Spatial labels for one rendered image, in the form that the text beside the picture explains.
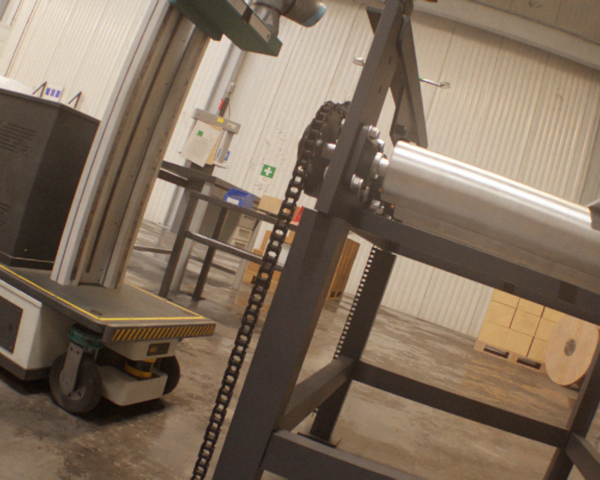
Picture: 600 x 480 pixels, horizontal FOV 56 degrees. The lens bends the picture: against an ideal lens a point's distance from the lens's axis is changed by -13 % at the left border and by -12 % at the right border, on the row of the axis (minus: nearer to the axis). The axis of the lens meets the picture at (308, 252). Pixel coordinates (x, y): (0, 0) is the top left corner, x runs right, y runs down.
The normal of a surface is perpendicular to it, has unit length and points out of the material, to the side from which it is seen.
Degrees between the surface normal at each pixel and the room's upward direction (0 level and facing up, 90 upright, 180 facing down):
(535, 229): 110
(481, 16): 90
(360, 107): 90
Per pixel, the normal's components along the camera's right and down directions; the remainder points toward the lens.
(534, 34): -0.21, -0.05
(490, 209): -0.30, 0.27
